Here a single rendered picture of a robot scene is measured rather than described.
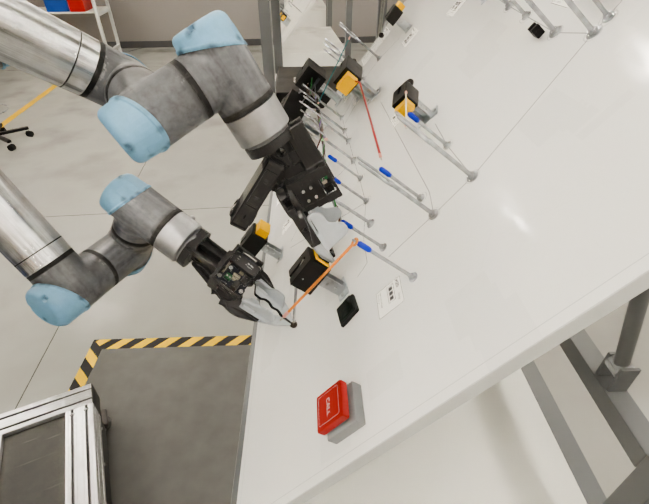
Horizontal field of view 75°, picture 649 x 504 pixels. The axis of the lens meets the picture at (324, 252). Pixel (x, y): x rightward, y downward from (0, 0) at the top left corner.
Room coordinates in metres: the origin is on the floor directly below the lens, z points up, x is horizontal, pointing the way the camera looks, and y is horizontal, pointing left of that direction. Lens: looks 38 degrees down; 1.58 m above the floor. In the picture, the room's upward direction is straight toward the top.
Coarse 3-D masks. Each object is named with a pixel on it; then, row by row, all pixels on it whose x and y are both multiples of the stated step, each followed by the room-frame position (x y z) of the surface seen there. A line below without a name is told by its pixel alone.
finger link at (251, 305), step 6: (246, 300) 0.50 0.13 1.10; (252, 300) 0.52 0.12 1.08; (240, 306) 0.50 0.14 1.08; (246, 306) 0.50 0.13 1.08; (252, 306) 0.49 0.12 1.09; (258, 306) 0.49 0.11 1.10; (252, 312) 0.50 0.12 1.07; (258, 312) 0.50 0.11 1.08; (264, 312) 0.48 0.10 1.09; (270, 312) 0.48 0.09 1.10; (258, 318) 0.49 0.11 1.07; (264, 318) 0.49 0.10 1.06; (270, 318) 0.48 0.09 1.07; (276, 318) 0.50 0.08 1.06; (270, 324) 0.49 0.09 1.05; (276, 324) 0.49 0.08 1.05; (282, 324) 0.49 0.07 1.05; (288, 324) 0.50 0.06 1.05
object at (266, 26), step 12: (264, 0) 1.46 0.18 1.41; (276, 0) 2.01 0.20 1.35; (264, 12) 1.46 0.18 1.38; (276, 12) 2.01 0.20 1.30; (384, 12) 2.03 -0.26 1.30; (264, 24) 1.46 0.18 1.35; (276, 24) 2.01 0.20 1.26; (264, 36) 1.46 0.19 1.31; (276, 36) 2.01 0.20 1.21; (264, 48) 1.46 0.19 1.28; (276, 48) 2.01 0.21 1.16; (264, 60) 1.46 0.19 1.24; (276, 60) 2.01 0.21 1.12; (264, 72) 1.46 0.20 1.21; (276, 72) 2.01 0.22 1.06; (312, 120) 1.48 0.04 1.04
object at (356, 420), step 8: (352, 384) 0.32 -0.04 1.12; (352, 392) 0.31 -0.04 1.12; (360, 392) 0.32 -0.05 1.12; (352, 400) 0.30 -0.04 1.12; (360, 400) 0.30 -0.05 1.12; (352, 408) 0.29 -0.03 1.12; (360, 408) 0.29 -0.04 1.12; (352, 416) 0.28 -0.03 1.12; (360, 416) 0.28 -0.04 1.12; (344, 424) 0.28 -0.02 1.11; (352, 424) 0.27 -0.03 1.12; (360, 424) 0.27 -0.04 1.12; (336, 432) 0.27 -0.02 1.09; (344, 432) 0.27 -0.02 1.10; (352, 432) 0.27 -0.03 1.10; (328, 440) 0.27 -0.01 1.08; (336, 440) 0.27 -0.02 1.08
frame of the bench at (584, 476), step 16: (528, 368) 0.59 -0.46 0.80; (544, 384) 0.55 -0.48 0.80; (544, 400) 0.51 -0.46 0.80; (544, 416) 0.47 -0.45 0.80; (560, 416) 0.47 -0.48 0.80; (560, 432) 0.44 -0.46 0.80; (560, 448) 0.41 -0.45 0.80; (576, 448) 0.41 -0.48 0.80; (576, 464) 0.38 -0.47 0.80; (576, 480) 0.35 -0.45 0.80; (592, 480) 0.35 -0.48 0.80; (592, 496) 0.32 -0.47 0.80
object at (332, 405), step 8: (336, 384) 0.32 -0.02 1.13; (344, 384) 0.32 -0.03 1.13; (328, 392) 0.32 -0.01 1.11; (336, 392) 0.31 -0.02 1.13; (344, 392) 0.31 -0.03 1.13; (320, 400) 0.32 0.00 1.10; (328, 400) 0.31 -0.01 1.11; (336, 400) 0.30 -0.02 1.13; (344, 400) 0.30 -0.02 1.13; (320, 408) 0.30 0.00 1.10; (328, 408) 0.30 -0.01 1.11; (336, 408) 0.29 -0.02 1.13; (344, 408) 0.29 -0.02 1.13; (320, 416) 0.29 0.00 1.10; (328, 416) 0.29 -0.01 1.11; (336, 416) 0.28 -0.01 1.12; (344, 416) 0.28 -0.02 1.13; (320, 424) 0.28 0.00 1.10; (328, 424) 0.28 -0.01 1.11; (336, 424) 0.28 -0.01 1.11; (320, 432) 0.27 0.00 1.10; (328, 432) 0.28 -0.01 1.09
